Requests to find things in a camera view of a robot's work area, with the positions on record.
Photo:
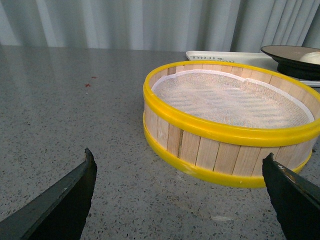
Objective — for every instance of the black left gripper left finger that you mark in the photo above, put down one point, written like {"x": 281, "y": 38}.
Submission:
{"x": 60, "y": 212}

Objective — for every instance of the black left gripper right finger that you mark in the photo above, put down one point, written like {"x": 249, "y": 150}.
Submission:
{"x": 295, "y": 200}

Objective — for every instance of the black and tan plate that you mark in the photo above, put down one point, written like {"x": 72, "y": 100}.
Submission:
{"x": 288, "y": 59}

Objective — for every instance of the white steamed bun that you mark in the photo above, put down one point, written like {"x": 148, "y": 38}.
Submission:
{"x": 311, "y": 58}

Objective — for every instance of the white rectangular tray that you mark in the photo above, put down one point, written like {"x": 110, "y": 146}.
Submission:
{"x": 260, "y": 60}

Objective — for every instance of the yellow rimmed bamboo steamer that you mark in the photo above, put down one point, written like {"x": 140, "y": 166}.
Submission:
{"x": 225, "y": 154}

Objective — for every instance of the white mesh steamer cloth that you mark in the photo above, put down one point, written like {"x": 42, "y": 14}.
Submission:
{"x": 232, "y": 100}

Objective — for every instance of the grey curtain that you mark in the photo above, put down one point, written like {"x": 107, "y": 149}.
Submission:
{"x": 161, "y": 25}

